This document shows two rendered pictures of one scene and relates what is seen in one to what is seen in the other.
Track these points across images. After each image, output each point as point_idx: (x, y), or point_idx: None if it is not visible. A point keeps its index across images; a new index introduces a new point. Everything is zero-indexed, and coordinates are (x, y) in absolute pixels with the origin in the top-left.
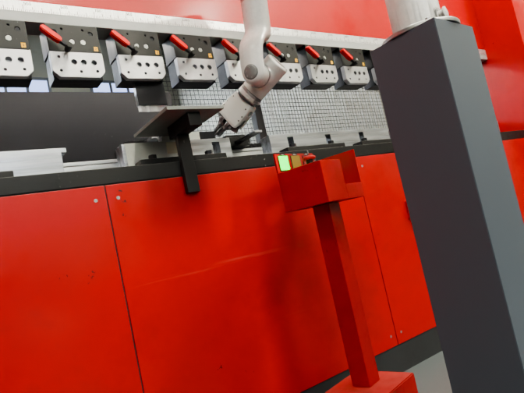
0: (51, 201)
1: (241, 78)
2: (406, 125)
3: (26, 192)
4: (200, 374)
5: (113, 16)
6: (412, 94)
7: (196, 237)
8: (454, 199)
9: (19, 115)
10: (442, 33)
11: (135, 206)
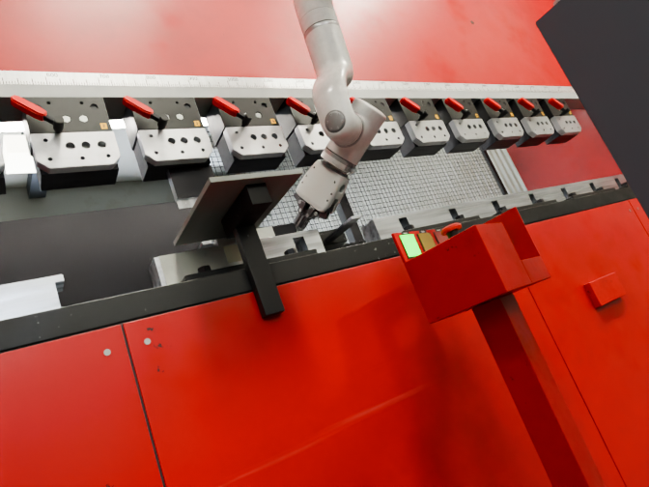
0: (22, 365)
1: (321, 146)
2: (642, 121)
3: None
4: None
5: (127, 82)
6: (644, 62)
7: (290, 388)
8: None
9: (27, 250)
10: None
11: (179, 351)
